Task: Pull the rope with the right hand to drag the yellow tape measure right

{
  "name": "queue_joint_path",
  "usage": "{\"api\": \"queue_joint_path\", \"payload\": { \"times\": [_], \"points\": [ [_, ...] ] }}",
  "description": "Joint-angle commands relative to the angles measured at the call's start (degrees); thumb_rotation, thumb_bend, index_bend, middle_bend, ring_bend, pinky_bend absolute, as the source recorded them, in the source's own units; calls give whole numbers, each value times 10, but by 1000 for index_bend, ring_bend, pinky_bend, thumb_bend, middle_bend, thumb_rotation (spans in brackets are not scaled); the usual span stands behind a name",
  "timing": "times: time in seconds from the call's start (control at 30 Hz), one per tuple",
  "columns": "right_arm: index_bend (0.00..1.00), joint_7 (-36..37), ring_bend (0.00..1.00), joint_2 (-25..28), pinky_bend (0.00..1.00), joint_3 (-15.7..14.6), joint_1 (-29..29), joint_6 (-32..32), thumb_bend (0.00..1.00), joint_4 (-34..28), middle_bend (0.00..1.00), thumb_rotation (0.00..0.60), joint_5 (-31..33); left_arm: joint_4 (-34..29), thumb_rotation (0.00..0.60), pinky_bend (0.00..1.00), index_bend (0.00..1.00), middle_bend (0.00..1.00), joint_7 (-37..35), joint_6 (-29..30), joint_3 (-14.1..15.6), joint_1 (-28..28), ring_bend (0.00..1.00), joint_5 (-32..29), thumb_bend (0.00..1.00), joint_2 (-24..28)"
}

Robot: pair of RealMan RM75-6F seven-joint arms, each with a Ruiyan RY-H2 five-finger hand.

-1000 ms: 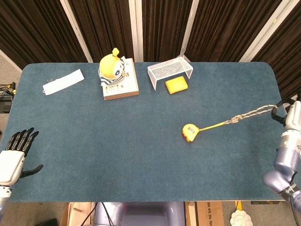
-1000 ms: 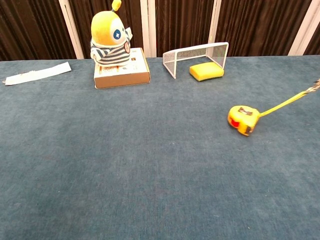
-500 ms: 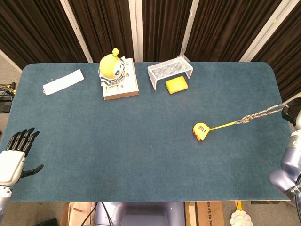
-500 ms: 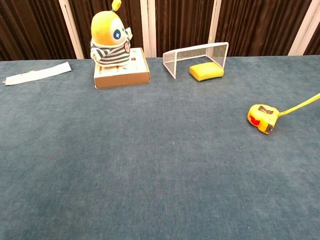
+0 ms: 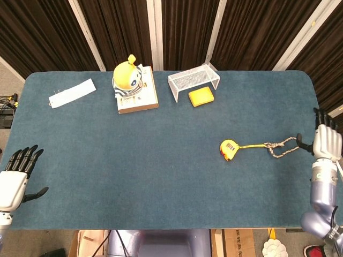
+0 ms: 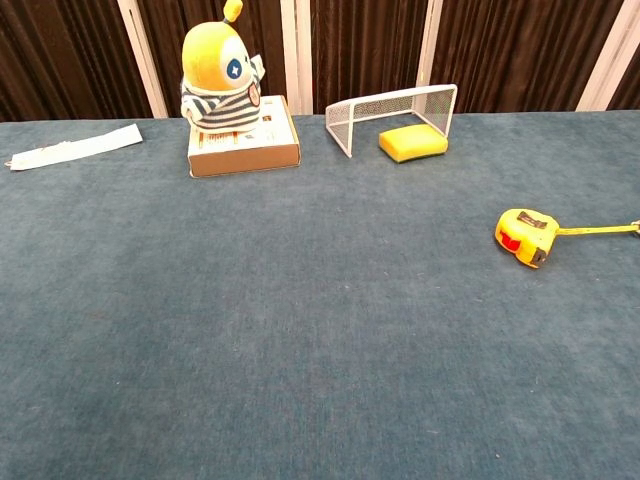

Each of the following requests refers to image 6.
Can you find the yellow tape measure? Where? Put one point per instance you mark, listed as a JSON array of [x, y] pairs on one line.
[[522, 235]]

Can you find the flat cardboard box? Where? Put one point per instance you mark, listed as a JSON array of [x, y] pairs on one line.
[[245, 160]]

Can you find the yellow sponge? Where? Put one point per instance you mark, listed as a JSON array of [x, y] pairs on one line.
[[412, 142]]

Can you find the blue table cloth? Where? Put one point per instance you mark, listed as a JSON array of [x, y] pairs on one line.
[[320, 375]]

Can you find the dark brown curtain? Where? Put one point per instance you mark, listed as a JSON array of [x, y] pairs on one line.
[[375, 45]]

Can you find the yellow plush toy striped shirt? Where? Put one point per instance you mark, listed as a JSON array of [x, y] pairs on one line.
[[210, 55]]

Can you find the white paper strip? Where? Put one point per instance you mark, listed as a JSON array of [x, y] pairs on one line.
[[75, 147]]

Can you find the white partition post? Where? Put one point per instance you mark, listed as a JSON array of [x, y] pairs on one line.
[[430, 40], [143, 60], [287, 50], [605, 75]]

